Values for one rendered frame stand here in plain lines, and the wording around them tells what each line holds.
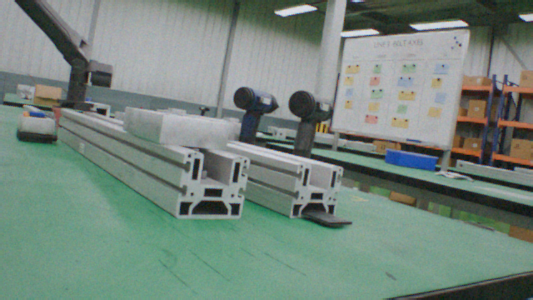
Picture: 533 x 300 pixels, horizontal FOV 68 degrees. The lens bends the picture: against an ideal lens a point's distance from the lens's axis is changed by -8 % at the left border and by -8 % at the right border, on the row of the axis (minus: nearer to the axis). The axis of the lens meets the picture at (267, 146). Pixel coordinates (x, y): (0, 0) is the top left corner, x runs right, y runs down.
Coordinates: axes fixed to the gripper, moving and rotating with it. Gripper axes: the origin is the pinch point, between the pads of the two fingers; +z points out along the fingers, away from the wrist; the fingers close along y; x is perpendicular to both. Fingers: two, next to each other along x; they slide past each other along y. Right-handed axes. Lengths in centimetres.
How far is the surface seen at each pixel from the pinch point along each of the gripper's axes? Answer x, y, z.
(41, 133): -21.4, -12.1, -0.5
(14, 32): 1099, 56, -140
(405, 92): 98, 297, -57
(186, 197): -86, -4, -1
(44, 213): -85, -21, 2
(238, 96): -41, 31, -17
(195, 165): -84, -2, -5
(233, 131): -53, 23, -8
